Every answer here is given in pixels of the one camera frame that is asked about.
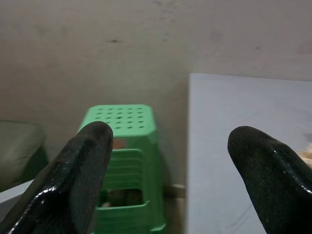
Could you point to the olive green cushion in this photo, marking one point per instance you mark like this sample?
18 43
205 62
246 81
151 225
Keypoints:
17 151

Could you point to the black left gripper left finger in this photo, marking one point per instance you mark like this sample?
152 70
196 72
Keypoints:
70 182

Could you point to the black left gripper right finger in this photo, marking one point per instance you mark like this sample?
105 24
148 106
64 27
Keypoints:
275 178

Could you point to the green plastic stool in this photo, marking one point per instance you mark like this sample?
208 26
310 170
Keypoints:
136 156

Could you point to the white bed mattress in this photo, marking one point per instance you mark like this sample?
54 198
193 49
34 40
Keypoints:
234 117

